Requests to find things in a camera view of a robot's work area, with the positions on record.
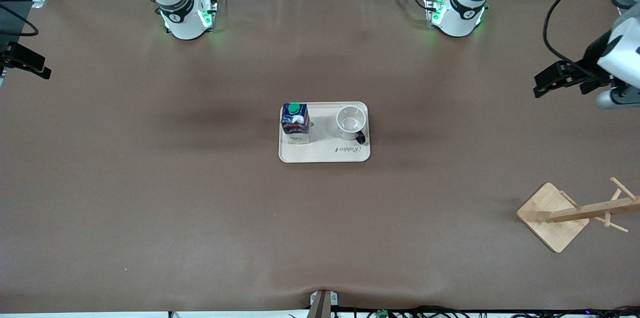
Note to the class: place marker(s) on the metal table edge bracket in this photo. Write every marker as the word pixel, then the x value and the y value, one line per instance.
pixel 322 305

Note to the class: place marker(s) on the beige plastic tray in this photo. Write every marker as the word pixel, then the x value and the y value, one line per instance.
pixel 325 150

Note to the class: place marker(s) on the blue milk carton green cap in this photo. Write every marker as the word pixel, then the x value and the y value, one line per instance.
pixel 295 125

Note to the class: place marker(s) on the wooden cup rack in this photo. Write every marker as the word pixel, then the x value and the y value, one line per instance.
pixel 550 218

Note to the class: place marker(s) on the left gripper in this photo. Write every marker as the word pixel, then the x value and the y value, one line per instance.
pixel 591 57

